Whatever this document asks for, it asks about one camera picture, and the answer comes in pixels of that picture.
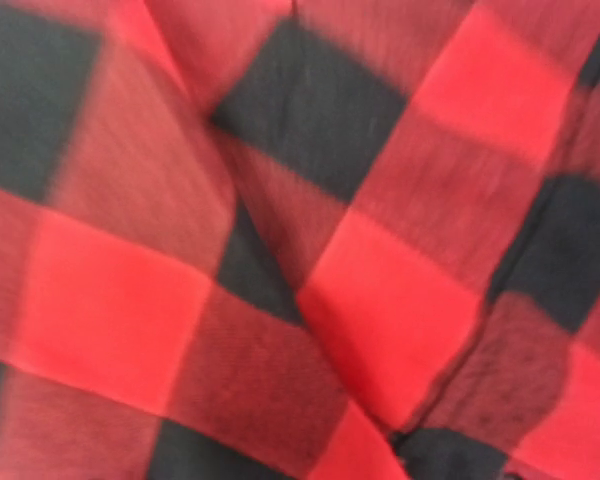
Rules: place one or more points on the red black plaid shirt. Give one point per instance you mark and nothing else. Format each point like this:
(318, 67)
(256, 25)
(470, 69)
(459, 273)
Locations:
(299, 239)

